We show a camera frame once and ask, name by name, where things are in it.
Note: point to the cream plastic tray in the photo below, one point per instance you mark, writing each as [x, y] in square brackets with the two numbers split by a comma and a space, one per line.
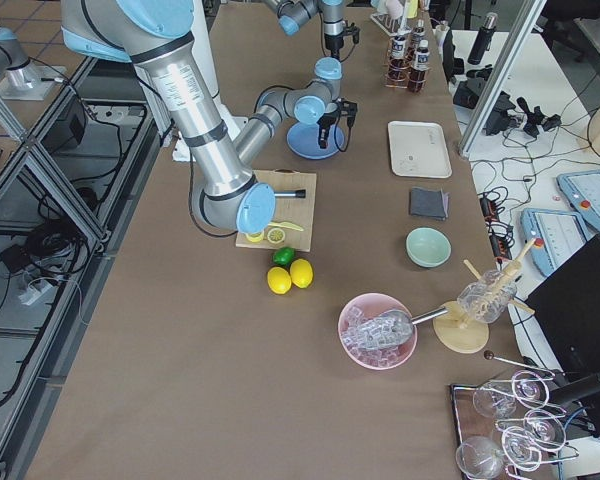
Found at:
[418, 150]

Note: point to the wine glass rack tray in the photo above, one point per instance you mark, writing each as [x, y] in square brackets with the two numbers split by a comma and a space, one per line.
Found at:
[508, 428]

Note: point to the white cup rack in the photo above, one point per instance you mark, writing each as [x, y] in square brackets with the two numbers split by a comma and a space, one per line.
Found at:
[395, 16]

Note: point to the clear glass mug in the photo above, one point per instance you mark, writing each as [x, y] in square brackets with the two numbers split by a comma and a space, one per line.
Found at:
[486, 299]

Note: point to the dark drink bottle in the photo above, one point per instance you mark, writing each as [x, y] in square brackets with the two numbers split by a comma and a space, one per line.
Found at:
[397, 65]
[418, 33]
[419, 67]

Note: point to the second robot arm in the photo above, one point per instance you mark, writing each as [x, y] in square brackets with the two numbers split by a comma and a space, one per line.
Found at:
[292, 15]

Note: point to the yellow plastic knife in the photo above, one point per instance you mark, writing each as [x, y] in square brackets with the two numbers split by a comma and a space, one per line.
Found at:
[287, 225]

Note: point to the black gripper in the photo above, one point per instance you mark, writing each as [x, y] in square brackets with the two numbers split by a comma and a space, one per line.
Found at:
[325, 125]

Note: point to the yellow lemon slice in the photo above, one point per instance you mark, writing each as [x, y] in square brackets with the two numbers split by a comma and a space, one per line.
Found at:
[275, 235]

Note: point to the metal ice scoop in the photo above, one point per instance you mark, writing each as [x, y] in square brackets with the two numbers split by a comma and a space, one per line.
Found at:
[397, 327]

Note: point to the copper wire bottle rack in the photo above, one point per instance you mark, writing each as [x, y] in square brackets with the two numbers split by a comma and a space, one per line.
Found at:
[407, 62]

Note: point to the black handled knife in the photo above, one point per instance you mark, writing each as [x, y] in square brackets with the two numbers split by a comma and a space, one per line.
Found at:
[291, 194]

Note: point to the black monitor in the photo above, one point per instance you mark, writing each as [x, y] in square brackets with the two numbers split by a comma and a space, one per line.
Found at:
[567, 308]

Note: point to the blue plate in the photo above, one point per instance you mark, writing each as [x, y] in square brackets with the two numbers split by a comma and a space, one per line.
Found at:
[303, 140]

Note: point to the pink bowl with ice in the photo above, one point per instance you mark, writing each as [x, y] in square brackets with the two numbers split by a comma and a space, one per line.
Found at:
[357, 330]

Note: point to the blue teach pendant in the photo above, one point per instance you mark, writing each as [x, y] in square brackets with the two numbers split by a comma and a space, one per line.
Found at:
[563, 233]
[582, 190]

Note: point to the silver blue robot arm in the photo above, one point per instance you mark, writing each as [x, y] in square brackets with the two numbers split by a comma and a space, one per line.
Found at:
[157, 37]

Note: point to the green lime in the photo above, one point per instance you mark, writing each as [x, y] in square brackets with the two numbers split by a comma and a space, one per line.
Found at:
[284, 256]

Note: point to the green bowl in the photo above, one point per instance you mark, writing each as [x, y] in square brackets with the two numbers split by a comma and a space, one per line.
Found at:
[427, 247]

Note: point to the aluminium frame post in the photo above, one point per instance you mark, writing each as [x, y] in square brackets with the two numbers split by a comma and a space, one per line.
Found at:
[523, 25]

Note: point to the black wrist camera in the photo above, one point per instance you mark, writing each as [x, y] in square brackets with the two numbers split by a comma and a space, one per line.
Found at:
[348, 110]

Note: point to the wooden cutting board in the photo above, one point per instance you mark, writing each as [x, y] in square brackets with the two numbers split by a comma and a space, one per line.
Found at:
[299, 211]

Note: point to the grey folded cloth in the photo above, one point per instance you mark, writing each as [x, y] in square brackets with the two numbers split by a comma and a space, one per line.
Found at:
[428, 203]

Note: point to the wooden cup tree stand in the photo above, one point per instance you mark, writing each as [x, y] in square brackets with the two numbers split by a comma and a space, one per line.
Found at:
[460, 332]

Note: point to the black thermos bottle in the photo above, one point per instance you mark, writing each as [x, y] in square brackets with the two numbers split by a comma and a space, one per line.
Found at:
[483, 39]

